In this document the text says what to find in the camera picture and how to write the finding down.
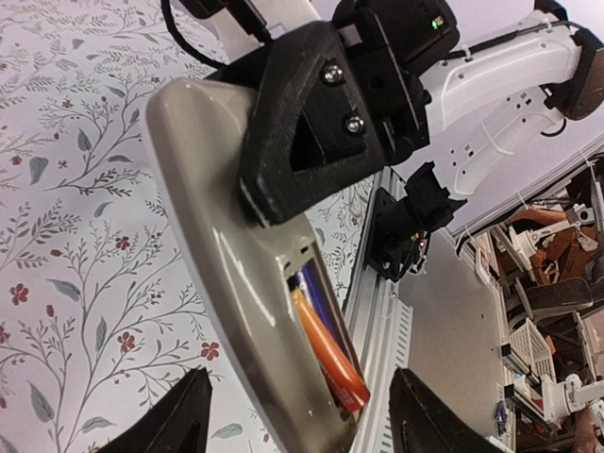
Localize aluminium front rail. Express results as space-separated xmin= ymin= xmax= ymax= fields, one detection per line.
xmin=342 ymin=167 xmax=501 ymax=453

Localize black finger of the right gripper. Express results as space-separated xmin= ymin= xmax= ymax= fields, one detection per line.
xmin=206 ymin=46 xmax=272 ymax=88
xmin=238 ymin=22 xmax=385 ymax=227

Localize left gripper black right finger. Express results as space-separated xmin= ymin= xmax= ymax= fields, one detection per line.
xmin=388 ymin=367 xmax=514 ymax=452

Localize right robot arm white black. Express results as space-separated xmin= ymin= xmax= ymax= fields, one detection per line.
xmin=204 ymin=1 xmax=603 ymax=281

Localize floral patterned table mat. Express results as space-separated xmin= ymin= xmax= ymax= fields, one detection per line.
xmin=0 ymin=0 xmax=378 ymax=453

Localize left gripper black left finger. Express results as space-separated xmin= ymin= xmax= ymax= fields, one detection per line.
xmin=100 ymin=368 xmax=212 ymax=453

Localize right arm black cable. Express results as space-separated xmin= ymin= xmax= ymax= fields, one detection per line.
xmin=159 ymin=0 xmax=232 ymax=70

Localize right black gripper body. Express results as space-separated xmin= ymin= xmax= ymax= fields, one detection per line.
xmin=331 ymin=1 xmax=460 ymax=165

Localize orange battery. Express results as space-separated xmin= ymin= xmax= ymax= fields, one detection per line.
xmin=292 ymin=287 xmax=371 ymax=413

